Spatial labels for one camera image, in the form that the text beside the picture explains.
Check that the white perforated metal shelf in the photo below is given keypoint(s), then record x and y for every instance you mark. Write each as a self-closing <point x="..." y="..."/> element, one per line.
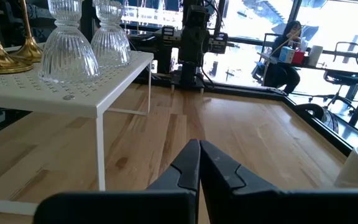
<point x="42" y="93"/>

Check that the red box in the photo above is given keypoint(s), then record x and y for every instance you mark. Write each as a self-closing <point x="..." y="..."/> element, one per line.
<point x="298" y="58"/>

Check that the black upright frame post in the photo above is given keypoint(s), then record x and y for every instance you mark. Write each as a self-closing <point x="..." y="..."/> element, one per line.
<point x="87" y="12"/>

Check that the clear ribbed glass candle holder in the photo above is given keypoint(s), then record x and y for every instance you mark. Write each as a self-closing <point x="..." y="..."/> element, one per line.
<point x="110" y="43"/>
<point x="68" y="56"/>

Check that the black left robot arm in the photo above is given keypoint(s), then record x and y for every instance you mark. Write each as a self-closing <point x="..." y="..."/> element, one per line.
<point x="188" y="73"/>

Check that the black floor fan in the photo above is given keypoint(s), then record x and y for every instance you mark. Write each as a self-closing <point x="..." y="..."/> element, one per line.
<point x="330" y="121"/>

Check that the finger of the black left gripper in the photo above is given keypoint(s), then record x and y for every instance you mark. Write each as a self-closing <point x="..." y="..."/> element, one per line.
<point x="188" y="46"/>
<point x="201" y="46"/>

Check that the black office chair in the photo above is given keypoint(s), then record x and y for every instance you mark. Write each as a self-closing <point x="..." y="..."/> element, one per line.
<point x="343" y="79"/>

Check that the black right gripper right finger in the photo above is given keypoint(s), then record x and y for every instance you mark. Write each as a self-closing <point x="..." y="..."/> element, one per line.
<point x="225" y="183"/>

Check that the white paper roll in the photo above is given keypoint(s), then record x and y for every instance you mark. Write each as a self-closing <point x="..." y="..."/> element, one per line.
<point x="315" y="56"/>

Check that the white plant pot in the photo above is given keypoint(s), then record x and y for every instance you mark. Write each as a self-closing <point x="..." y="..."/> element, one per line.
<point x="356" y="174"/>

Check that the person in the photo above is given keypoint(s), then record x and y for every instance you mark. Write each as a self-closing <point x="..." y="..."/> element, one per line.
<point x="283" y="74"/>

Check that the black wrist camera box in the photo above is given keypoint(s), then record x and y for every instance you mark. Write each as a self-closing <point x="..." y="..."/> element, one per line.
<point x="196" y="15"/>

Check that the blue box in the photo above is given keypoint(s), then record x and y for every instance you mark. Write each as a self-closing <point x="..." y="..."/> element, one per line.
<point x="286" y="55"/>

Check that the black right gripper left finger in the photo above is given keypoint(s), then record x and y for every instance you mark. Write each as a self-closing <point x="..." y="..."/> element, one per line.
<point x="179" y="177"/>

